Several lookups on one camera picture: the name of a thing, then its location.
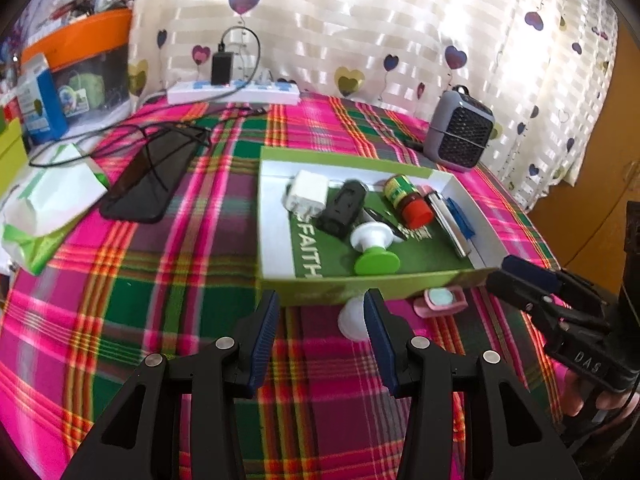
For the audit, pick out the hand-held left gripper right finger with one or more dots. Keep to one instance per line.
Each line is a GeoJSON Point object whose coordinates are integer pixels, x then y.
{"type": "Point", "coordinates": [377, 340]}

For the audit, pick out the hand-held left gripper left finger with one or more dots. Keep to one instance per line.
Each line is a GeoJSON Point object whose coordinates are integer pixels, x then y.
{"type": "Point", "coordinates": [262, 340]}

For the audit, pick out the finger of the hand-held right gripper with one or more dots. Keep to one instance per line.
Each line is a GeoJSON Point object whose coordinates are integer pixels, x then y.
{"type": "Point", "coordinates": [520, 292]}
{"type": "Point", "coordinates": [530, 267]}

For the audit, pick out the translucent white round cap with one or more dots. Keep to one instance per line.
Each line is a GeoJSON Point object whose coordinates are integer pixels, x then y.
{"type": "Point", "coordinates": [352, 320]}

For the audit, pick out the green and white cardboard box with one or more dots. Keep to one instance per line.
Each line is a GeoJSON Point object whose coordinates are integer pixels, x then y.
{"type": "Point", "coordinates": [310, 292]}

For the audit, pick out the pink clip with teal oval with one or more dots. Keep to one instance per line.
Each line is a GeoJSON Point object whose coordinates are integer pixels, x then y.
{"type": "Point", "coordinates": [442, 301]}

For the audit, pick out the green and white round knob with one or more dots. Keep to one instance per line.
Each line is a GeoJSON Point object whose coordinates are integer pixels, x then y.
{"type": "Point", "coordinates": [375, 260]}

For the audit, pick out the silver and black case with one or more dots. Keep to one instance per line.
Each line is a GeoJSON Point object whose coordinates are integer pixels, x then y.
{"type": "Point", "coordinates": [452, 232]}

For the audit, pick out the blue card reader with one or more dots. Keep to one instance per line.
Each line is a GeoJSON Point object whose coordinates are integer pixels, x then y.
{"type": "Point", "coordinates": [460, 217]}

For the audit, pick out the black plastic charger block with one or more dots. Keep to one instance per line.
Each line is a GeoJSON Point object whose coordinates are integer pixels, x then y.
{"type": "Point", "coordinates": [342, 207]}

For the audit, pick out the brown bottle with red cap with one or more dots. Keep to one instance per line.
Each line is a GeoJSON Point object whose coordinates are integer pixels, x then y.
{"type": "Point", "coordinates": [407, 200]}

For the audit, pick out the white charger plug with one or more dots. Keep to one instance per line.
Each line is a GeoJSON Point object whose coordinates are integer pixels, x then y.
{"type": "Point", "coordinates": [307, 190]}

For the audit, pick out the person's right hand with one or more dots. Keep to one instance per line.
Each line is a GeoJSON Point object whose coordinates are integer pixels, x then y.
{"type": "Point", "coordinates": [575, 395]}

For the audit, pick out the wooden cabinet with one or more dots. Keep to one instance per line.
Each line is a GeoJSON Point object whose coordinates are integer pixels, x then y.
{"type": "Point", "coordinates": [590, 200]}

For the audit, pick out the plaid tablecloth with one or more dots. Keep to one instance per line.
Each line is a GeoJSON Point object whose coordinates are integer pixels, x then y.
{"type": "Point", "coordinates": [150, 310]}

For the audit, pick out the grey mini fan heater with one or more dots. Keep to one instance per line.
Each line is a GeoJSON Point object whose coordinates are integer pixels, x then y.
{"type": "Point", "coordinates": [460, 130]}

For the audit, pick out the black phone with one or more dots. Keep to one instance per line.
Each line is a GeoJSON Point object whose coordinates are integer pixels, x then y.
{"type": "Point", "coordinates": [145, 185]}

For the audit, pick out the white power strip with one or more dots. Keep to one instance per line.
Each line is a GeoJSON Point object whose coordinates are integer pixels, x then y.
{"type": "Point", "coordinates": [235, 94]}

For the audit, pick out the green and white wipes packet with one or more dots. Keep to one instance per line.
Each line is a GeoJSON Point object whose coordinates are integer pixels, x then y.
{"type": "Point", "coordinates": [50, 200]}

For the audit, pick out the black power adapter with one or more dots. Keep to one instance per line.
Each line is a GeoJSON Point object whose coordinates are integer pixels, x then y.
{"type": "Point", "coordinates": [221, 67]}

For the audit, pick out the heart print curtain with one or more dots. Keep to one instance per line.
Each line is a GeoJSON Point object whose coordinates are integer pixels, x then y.
{"type": "Point", "coordinates": [375, 20]}

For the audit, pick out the yellow green boxes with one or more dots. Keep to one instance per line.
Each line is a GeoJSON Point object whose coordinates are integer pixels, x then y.
{"type": "Point", "coordinates": [10, 155]}

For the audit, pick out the blue and white carton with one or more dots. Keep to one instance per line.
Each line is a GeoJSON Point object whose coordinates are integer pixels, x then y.
{"type": "Point", "coordinates": [42, 105]}

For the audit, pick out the orange storage bin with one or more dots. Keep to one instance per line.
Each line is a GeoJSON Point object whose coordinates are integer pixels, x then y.
{"type": "Point", "coordinates": [85, 27]}

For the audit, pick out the pile of small packets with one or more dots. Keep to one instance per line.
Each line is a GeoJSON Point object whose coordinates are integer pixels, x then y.
{"type": "Point", "coordinates": [75, 0]}

